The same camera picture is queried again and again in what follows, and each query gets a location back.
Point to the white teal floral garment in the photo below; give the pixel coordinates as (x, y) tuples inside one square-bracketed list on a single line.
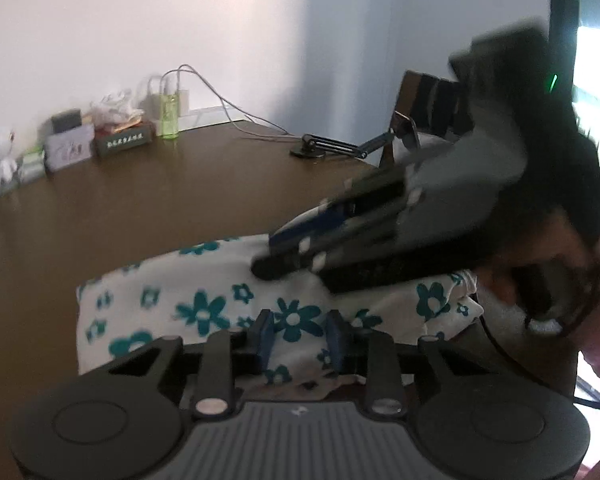
[(180, 280)]

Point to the lilac card box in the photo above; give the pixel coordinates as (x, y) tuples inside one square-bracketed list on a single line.
[(70, 150)]

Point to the person's right hand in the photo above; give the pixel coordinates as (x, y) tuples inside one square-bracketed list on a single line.
[(500, 285)]

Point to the dark window frame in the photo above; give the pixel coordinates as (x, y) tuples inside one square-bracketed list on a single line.
[(562, 10)]

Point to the crumpled white plastic bag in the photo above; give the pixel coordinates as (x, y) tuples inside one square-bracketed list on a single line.
[(115, 107)]

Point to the green bottle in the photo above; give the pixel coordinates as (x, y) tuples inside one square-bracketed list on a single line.
[(170, 120)]

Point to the dark green tissue box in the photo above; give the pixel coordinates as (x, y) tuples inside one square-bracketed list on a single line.
[(125, 141)]

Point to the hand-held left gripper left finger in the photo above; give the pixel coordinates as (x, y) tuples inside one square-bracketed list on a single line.
[(265, 342)]

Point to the small black box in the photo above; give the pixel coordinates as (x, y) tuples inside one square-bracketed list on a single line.
[(67, 121)]

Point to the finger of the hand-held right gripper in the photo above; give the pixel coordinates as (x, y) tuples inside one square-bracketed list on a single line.
[(280, 262), (320, 220)]

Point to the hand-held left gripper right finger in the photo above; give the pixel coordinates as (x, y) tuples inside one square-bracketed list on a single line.
[(335, 342)]

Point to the white charger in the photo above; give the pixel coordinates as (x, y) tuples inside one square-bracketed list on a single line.
[(182, 100)]

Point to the green white small box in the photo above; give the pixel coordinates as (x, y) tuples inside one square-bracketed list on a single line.
[(32, 165)]

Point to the small white figurine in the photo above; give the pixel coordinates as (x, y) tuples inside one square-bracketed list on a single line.
[(4, 175)]

